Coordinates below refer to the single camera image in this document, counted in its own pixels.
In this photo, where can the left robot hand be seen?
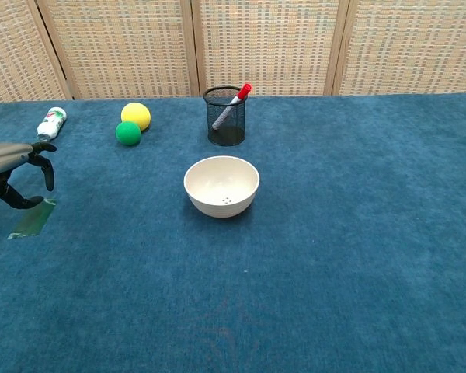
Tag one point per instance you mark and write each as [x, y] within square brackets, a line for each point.
[4, 157]

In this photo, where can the green tape strip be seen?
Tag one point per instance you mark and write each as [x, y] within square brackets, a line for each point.
[35, 221]

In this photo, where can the white plastic bottle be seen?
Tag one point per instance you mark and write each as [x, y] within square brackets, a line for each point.
[51, 124]

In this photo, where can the green foam ball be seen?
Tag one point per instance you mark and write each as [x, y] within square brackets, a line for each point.
[128, 133]

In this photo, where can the yellow foam ball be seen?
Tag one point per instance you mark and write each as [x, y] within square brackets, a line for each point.
[136, 114]

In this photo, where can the cream ceramic bowl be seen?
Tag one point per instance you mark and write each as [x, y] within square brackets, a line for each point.
[221, 186]

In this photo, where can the black mesh pen holder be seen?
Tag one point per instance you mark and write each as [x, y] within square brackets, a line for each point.
[226, 120]

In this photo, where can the red capped marker pen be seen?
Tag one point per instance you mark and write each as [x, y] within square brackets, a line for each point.
[233, 105]

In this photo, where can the blue table cloth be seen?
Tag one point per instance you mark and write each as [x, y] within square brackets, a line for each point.
[233, 252]

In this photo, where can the woven folding screen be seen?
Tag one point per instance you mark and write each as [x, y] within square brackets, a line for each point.
[233, 46]

